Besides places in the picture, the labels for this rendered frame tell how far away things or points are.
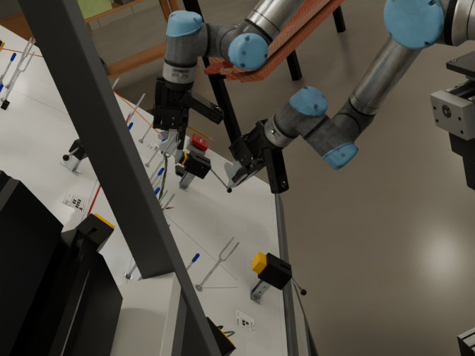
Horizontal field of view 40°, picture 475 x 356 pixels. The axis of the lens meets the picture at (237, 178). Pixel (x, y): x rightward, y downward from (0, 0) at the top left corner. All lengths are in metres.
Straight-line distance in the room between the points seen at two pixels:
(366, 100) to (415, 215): 1.86
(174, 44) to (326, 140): 0.39
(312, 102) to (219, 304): 0.48
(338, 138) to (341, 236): 1.85
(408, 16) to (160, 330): 0.82
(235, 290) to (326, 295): 1.54
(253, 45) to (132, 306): 0.84
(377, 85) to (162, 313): 1.01
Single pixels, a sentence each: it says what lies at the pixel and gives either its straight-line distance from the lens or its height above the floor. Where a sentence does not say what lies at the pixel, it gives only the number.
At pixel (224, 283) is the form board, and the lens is 1.44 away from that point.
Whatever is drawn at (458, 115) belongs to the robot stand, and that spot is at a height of 1.09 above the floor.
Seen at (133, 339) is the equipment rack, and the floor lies 1.46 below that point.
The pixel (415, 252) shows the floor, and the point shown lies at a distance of 3.08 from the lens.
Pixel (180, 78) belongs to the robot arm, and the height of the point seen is 1.38.
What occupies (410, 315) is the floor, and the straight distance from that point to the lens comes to 2.76.
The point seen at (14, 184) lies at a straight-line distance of 0.55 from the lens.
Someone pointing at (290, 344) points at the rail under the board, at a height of 0.87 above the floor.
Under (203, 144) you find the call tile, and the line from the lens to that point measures 1.87.
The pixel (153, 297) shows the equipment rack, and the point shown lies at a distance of 0.61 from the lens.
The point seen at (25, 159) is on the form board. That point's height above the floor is 1.37.
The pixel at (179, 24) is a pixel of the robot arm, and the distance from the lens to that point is 1.46.
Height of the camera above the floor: 1.79
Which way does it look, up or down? 25 degrees down
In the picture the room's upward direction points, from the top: 19 degrees counter-clockwise
